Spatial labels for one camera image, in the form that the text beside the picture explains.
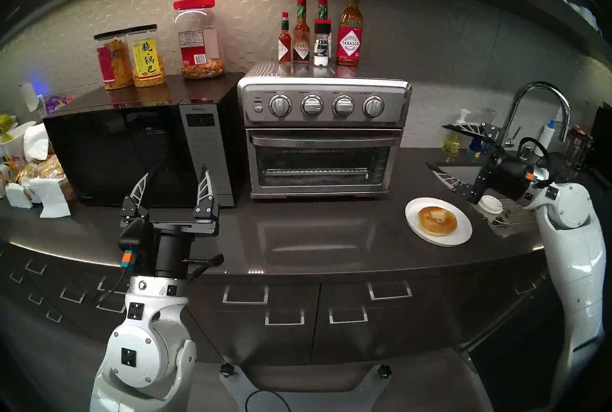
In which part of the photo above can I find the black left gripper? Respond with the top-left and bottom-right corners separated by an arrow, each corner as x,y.
120,165 -> 220,279

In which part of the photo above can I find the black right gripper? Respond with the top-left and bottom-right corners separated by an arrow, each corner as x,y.
426,122 -> 535,205

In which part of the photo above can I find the golden brown bagel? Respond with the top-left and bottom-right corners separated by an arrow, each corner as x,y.
418,206 -> 458,237

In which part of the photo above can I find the glass toaster oven door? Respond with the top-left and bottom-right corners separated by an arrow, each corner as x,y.
246,128 -> 403,196

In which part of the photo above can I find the black microwave oven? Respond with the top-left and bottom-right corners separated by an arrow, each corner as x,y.
43,73 -> 247,207

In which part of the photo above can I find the silver oven knob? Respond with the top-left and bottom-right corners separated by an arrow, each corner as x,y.
300,94 -> 325,118
331,94 -> 356,119
268,94 -> 293,119
362,95 -> 385,119

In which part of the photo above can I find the stainless steel toaster oven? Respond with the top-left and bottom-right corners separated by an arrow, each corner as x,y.
238,60 -> 413,199

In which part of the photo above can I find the stainless steel sink basin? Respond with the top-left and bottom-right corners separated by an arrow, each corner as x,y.
428,163 -> 541,237

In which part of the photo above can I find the yellow soap pump dispenser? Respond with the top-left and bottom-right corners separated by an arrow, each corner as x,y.
442,109 -> 471,157

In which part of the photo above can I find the white paper coffee cup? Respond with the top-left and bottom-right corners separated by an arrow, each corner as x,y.
478,195 -> 503,225

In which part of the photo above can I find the white round plate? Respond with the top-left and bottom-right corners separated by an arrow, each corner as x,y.
405,197 -> 473,248

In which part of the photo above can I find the white bottle blue cap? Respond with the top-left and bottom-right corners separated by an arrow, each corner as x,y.
538,119 -> 557,151

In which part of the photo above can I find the chrome gooseneck faucet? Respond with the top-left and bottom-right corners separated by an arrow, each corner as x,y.
500,82 -> 572,149

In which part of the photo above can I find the copper french press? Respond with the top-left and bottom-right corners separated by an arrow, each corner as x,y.
569,125 -> 596,168

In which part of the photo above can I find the bagged bread loaf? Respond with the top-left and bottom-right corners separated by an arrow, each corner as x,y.
19,154 -> 77,201

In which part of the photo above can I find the black coffee machine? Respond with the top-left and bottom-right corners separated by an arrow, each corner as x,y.
590,103 -> 612,177

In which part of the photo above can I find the crumpled white tissue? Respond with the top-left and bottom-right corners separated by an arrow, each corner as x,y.
24,123 -> 51,162

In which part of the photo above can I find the small white paper napkin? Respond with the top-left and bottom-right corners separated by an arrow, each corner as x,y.
6,182 -> 34,209

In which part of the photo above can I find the snack jar yellow label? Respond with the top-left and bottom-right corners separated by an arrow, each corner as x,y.
128,24 -> 166,88

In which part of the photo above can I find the snack jar red label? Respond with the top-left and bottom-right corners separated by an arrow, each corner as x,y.
94,30 -> 134,90

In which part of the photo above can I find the purple snack bag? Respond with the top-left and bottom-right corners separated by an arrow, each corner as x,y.
43,95 -> 75,115

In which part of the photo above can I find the large orange Tabasco bottle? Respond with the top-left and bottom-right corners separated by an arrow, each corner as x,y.
337,0 -> 364,66

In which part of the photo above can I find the white bowl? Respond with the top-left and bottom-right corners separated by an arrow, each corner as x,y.
0,121 -> 36,158

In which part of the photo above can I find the clear jar red lid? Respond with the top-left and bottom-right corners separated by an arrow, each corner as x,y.
173,0 -> 225,80

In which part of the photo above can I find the black cap salt grinder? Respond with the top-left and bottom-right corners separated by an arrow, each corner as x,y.
314,18 -> 331,66

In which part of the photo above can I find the dark base cabinet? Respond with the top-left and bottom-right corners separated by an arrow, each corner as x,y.
0,239 -> 550,366

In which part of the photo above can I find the medium red Tabasco bottle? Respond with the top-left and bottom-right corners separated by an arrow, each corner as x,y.
293,0 -> 311,64

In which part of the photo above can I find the small red Tabasco bottle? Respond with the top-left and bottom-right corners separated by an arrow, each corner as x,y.
278,12 -> 292,65

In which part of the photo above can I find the green label Tabasco bottle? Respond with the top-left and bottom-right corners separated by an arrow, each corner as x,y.
317,0 -> 333,58

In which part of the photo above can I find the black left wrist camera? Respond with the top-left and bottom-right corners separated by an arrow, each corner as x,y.
117,219 -> 156,269

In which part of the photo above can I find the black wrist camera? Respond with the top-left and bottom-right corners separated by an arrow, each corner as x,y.
519,166 -> 548,191
117,219 -> 156,269

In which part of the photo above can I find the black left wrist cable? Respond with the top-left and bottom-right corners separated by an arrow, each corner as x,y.
184,253 -> 224,280

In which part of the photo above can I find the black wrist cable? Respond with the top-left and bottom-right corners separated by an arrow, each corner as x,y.
184,253 -> 224,280
518,136 -> 553,189

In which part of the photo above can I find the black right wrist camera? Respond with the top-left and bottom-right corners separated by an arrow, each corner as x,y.
519,166 -> 548,191

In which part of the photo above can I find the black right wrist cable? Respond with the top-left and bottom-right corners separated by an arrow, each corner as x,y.
518,136 -> 553,189

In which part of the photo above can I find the wire sink rack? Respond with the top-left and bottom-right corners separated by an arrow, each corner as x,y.
473,198 -> 538,239

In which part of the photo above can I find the wire oven rack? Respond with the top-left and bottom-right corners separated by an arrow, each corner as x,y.
264,168 -> 371,177

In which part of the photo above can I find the white wall device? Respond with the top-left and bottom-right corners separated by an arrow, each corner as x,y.
19,83 -> 41,113

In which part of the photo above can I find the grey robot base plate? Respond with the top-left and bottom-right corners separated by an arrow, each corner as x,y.
220,363 -> 393,412

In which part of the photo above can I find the black floor cable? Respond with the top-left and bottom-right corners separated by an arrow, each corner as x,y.
245,390 -> 292,412

